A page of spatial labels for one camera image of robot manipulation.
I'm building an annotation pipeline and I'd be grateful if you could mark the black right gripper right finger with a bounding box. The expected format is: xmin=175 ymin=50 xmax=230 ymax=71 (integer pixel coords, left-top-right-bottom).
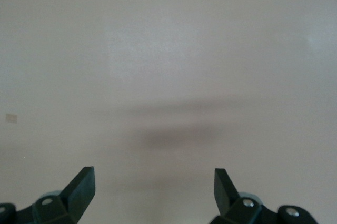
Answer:
xmin=212 ymin=168 xmax=318 ymax=224

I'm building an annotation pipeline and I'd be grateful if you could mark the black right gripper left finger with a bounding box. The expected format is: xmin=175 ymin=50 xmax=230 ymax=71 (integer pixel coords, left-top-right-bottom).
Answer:
xmin=0 ymin=166 xmax=96 ymax=224

